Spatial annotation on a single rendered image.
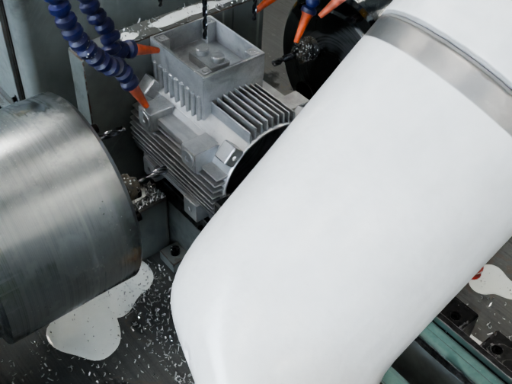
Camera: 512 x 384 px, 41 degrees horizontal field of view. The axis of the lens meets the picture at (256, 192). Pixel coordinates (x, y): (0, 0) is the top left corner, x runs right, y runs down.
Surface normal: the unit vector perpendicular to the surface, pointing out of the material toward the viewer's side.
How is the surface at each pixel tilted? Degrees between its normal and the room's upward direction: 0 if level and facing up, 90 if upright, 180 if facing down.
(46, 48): 90
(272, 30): 0
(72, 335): 0
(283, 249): 42
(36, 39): 90
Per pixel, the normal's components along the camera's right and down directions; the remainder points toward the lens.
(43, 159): 0.30, -0.43
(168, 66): -0.77, 0.42
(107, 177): 0.49, -0.09
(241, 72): 0.63, 0.55
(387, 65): -0.59, -0.40
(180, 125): 0.04, -0.72
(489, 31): -0.30, -0.11
